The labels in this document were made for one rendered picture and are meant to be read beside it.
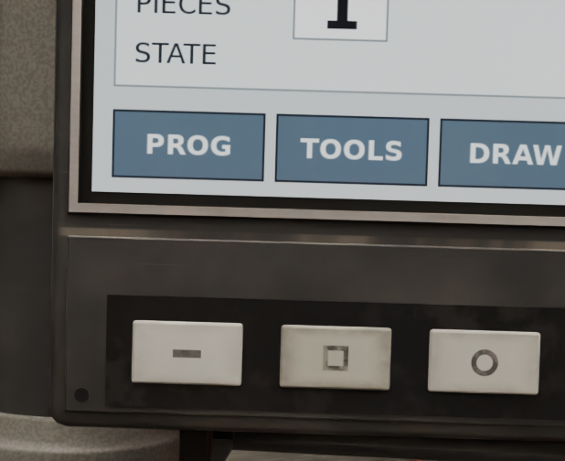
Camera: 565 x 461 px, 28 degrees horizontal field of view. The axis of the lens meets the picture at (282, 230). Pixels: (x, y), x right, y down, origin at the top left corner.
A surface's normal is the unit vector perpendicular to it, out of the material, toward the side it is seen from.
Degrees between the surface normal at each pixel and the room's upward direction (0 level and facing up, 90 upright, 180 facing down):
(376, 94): 90
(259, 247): 90
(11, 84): 90
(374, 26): 90
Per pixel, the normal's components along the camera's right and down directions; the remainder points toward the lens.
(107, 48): -0.01, 0.05
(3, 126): -0.45, 0.04
